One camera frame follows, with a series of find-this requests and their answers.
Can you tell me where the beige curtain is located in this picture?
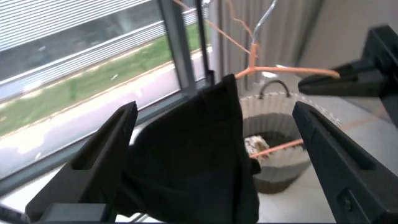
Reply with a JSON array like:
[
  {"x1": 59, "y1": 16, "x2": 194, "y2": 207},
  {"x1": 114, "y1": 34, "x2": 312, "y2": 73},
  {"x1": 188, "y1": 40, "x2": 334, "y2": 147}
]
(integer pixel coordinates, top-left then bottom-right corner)
[{"x1": 207, "y1": 0, "x2": 325, "y2": 98}]

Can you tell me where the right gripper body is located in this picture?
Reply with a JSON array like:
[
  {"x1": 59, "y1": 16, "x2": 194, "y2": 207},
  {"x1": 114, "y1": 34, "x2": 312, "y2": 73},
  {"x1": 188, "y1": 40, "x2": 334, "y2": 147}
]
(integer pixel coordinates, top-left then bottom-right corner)
[{"x1": 361, "y1": 24, "x2": 398, "y2": 129}]

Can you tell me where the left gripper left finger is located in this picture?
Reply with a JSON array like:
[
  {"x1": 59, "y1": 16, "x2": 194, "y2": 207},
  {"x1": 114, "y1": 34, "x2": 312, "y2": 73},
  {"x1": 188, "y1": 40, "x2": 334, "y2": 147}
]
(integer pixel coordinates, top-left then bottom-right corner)
[{"x1": 24, "y1": 100, "x2": 139, "y2": 223}]

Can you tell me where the black garment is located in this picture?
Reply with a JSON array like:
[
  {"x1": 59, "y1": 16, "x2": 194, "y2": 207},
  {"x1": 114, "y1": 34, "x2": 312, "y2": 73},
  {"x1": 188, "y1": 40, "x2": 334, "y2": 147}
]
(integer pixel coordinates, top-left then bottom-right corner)
[{"x1": 113, "y1": 73, "x2": 262, "y2": 223}]

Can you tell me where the black clothes rack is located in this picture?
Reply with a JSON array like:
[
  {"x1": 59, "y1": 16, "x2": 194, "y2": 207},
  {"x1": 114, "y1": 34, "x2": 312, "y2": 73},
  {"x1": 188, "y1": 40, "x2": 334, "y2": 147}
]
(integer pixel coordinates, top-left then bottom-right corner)
[{"x1": 195, "y1": 0, "x2": 216, "y2": 86}]

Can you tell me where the window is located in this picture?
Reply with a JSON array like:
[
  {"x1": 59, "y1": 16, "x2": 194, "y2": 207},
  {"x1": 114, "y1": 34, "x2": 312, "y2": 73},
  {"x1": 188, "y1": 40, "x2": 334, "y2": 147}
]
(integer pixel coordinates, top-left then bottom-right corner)
[{"x1": 0, "y1": 0, "x2": 216, "y2": 197}]

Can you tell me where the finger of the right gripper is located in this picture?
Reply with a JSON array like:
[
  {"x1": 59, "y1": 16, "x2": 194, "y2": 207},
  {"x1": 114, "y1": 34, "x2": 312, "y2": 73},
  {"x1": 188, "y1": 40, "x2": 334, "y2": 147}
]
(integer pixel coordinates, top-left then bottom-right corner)
[{"x1": 297, "y1": 58, "x2": 388, "y2": 97}]

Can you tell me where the white laundry basket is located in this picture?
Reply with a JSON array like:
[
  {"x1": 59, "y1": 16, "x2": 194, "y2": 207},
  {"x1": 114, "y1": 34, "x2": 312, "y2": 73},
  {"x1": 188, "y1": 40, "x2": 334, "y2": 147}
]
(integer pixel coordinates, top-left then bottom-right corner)
[{"x1": 239, "y1": 79, "x2": 343, "y2": 195}]

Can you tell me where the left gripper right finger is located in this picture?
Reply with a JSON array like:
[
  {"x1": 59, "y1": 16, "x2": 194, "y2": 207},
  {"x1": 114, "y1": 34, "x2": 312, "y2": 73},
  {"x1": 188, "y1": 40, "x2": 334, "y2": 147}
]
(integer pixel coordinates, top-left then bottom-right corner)
[{"x1": 292, "y1": 100, "x2": 398, "y2": 223}]

